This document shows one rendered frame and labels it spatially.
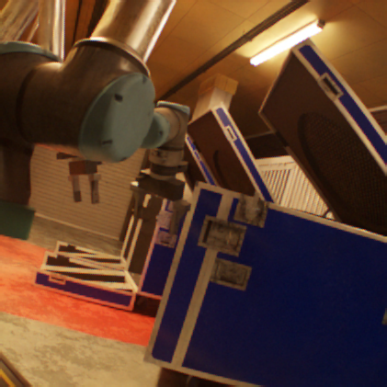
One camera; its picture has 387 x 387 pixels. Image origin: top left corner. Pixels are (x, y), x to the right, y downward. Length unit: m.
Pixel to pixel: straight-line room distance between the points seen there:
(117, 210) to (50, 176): 1.74
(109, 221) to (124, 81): 8.29
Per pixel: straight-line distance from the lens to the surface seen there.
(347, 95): 1.80
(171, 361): 1.66
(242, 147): 3.12
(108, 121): 0.54
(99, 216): 8.78
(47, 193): 8.70
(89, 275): 3.51
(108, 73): 0.59
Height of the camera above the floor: 0.77
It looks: 5 degrees up
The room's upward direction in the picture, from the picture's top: 17 degrees clockwise
